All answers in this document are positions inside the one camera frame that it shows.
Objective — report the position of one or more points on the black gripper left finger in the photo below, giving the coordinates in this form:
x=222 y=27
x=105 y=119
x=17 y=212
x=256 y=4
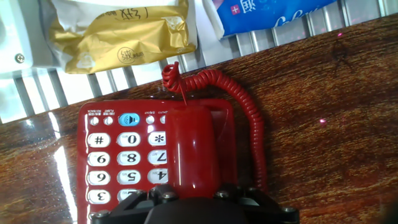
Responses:
x=136 y=205

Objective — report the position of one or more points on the red telephone base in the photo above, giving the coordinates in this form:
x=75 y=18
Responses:
x=129 y=158

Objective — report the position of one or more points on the red telephone handset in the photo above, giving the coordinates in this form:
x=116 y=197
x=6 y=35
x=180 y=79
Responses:
x=192 y=149

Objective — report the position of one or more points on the blue tissue pack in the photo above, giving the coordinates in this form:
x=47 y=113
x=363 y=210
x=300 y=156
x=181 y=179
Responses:
x=273 y=15

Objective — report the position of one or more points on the reddish brown wooden board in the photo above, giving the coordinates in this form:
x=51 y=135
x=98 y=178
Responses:
x=326 y=124

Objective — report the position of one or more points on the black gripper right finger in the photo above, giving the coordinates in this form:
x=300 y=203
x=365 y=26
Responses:
x=264 y=207

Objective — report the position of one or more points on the gold tissue pack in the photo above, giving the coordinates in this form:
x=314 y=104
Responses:
x=124 y=37

